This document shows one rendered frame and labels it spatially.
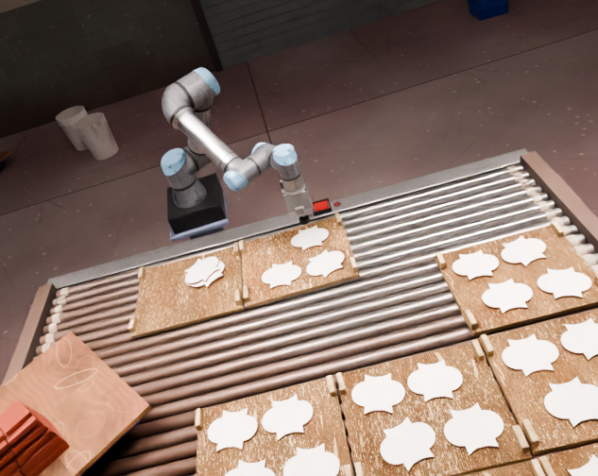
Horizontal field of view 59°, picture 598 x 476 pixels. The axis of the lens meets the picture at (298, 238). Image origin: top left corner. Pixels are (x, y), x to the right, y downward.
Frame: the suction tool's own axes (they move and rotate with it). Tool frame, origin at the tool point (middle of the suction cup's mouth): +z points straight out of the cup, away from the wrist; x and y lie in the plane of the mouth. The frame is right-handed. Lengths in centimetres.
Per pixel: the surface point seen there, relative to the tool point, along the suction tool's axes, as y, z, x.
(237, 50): -87, 86, 460
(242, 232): -28.8, 11.1, 15.3
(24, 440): -72, -14, -84
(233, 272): -29.8, 9.0, -10.4
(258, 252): -20.5, 9.0, -1.9
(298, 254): -5.0, 9.0, -7.5
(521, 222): 74, 11, -12
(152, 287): -62, 9, -10
